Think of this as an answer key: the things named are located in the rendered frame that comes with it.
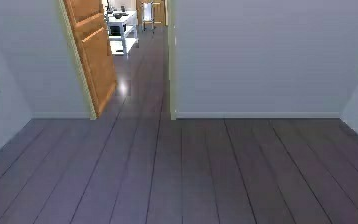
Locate orange wooden room door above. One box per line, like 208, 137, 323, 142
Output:
62, 0, 118, 118

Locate white table with shelves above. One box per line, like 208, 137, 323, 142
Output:
106, 10, 140, 56

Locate brown wooden door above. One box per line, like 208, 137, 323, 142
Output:
136, 0, 167, 27

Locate white metal chair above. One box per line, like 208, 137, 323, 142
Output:
141, 0, 156, 32

